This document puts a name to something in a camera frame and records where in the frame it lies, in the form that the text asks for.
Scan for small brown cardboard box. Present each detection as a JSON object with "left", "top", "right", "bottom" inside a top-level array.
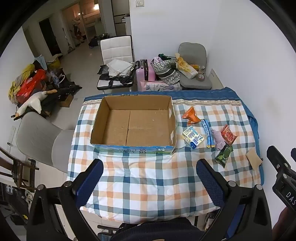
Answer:
[{"left": 60, "top": 94, "right": 74, "bottom": 107}]

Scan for tan sponge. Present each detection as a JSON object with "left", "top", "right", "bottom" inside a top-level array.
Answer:
[{"left": 245, "top": 148, "right": 262, "bottom": 168}]

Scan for white refrigerator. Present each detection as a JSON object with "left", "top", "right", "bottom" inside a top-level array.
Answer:
[{"left": 113, "top": 0, "right": 131, "bottom": 37}]

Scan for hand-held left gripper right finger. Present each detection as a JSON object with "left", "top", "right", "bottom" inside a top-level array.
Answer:
[{"left": 195, "top": 159, "right": 272, "bottom": 241}]

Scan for patterned tote bag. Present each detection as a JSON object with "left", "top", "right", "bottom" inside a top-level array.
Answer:
[{"left": 151, "top": 54, "right": 181, "bottom": 85}]

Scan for green snack packet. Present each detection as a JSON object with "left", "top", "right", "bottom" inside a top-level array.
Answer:
[{"left": 215, "top": 144, "right": 234, "bottom": 168}]

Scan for grey upholstered chair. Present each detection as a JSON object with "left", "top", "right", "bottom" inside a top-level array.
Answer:
[{"left": 178, "top": 42, "right": 213, "bottom": 90}]

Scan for purple soft toy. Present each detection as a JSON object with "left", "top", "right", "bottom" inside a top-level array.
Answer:
[{"left": 211, "top": 129, "right": 226, "bottom": 151}]

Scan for red snack packet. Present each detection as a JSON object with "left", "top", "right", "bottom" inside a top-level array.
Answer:
[{"left": 220, "top": 125, "right": 238, "bottom": 146}]

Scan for yellow cloth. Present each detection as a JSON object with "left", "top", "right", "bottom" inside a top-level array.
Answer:
[{"left": 9, "top": 64, "right": 35, "bottom": 101}]

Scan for white panel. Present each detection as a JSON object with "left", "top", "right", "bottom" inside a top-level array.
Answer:
[{"left": 209, "top": 68, "right": 222, "bottom": 90}]

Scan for silver plastic bags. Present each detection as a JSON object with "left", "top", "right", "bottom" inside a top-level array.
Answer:
[{"left": 109, "top": 59, "right": 136, "bottom": 77}]

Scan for yellow bin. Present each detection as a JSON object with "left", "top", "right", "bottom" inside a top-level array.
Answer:
[{"left": 47, "top": 54, "right": 63, "bottom": 75}]

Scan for orange snack packet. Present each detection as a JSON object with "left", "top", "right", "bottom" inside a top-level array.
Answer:
[{"left": 181, "top": 107, "right": 201, "bottom": 126}]

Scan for red plastic bag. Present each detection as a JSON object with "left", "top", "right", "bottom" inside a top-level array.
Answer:
[{"left": 16, "top": 69, "right": 47, "bottom": 103}]

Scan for white goose plush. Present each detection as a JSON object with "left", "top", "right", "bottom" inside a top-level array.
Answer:
[{"left": 14, "top": 89, "right": 58, "bottom": 120}]

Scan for grey shell chair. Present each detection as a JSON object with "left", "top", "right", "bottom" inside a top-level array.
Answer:
[{"left": 16, "top": 112, "right": 75, "bottom": 173}]

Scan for light blue cloth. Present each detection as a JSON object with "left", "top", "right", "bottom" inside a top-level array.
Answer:
[{"left": 35, "top": 55, "right": 48, "bottom": 70}]

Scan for floral pillow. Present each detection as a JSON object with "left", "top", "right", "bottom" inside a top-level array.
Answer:
[{"left": 140, "top": 81, "right": 182, "bottom": 92}]

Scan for white padded chair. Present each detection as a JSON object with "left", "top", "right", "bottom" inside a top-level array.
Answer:
[{"left": 97, "top": 35, "right": 135, "bottom": 94}]

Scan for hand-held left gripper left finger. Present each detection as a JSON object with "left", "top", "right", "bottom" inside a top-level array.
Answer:
[{"left": 26, "top": 159, "right": 104, "bottom": 241}]

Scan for pile of dark items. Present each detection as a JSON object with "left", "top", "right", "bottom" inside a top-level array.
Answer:
[{"left": 39, "top": 79, "right": 82, "bottom": 116}]

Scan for wooden chair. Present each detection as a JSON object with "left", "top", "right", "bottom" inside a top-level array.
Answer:
[{"left": 0, "top": 147, "right": 40, "bottom": 192}]

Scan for coat rack with clothes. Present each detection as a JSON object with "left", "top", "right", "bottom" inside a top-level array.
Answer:
[{"left": 72, "top": 17, "right": 85, "bottom": 43}]

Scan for white and yellow package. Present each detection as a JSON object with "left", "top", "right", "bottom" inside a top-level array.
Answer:
[{"left": 176, "top": 53, "right": 199, "bottom": 79}]

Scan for person's dark clothing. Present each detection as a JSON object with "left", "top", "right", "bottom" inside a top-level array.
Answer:
[{"left": 111, "top": 218, "right": 201, "bottom": 241}]

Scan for long blue packet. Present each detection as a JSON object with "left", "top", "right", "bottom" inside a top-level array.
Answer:
[{"left": 201, "top": 119, "right": 215, "bottom": 148}]

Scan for white and blue packet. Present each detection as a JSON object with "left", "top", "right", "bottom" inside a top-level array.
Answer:
[{"left": 182, "top": 126, "right": 205, "bottom": 149}]

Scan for plaid blanket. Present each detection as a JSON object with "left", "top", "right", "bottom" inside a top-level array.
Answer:
[{"left": 67, "top": 87, "right": 265, "bottom": 224}]

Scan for pink suitcase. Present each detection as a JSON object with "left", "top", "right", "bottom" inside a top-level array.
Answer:
[{"left": 135, "top": 59, "right": 156, "bottom": 92}]

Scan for black floor bag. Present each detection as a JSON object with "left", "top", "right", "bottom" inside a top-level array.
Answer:
[{"left": 88, "top": 37, "right": 101, "bottom": 49}]

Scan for black plastic bags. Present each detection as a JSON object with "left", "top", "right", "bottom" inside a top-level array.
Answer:
[{"left": 97, "top": 65, "right": 134, "bottom": 87}]

